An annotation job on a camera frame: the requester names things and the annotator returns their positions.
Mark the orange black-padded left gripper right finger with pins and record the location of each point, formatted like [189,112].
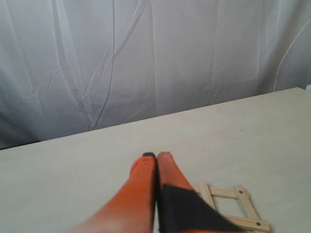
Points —
[180,208]

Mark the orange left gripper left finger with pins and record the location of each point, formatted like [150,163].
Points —
[132,208]

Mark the wooden stick with holes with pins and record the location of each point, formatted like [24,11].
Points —
[246,203]
[250,224]

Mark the light wooden slat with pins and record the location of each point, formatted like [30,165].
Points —
[205,193]

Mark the white wrinkled backdrop cloth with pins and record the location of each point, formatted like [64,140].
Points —
[72,66]

